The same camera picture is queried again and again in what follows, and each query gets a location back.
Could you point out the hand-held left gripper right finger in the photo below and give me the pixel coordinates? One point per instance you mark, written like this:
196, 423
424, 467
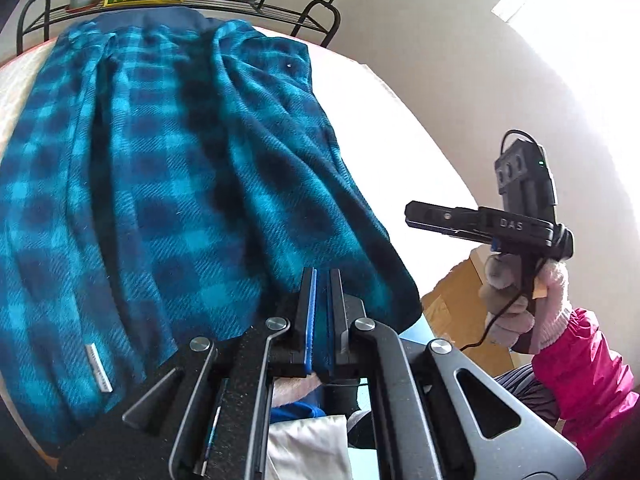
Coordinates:
332, 320

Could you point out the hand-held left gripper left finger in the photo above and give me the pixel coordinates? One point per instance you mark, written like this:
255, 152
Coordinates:
311, 320

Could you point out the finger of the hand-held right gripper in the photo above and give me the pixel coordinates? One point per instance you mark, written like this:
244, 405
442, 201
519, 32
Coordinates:
440, 217

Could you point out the teal plaid jacket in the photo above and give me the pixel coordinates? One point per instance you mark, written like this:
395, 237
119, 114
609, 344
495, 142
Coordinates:
150, 185

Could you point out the person's right forearm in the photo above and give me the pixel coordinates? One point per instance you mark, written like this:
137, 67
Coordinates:
590, 360

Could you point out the black metal clothes rack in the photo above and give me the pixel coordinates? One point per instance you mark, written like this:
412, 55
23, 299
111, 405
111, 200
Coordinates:
20, 30

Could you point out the person's right hand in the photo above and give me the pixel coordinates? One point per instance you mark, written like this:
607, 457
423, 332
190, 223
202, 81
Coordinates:
500, 297

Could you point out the dark blue clothing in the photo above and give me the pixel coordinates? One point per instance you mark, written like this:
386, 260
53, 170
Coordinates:
297, 407

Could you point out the white cloth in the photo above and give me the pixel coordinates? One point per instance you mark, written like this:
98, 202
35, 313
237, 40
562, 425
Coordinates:
305, 450

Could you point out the person's striped garment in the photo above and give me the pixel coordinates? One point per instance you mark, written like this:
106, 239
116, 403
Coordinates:
525, 392

